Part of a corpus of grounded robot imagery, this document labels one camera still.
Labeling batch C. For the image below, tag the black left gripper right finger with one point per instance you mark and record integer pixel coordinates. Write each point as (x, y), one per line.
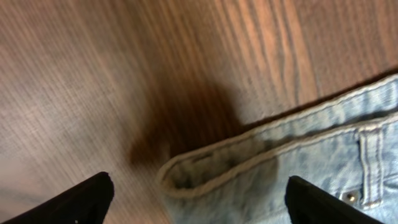
(308, 204)

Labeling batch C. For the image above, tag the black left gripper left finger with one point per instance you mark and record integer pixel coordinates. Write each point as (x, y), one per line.
(86, 203)

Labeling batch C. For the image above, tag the light blue denim shorts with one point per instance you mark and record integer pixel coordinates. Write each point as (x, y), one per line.
(346, 146)

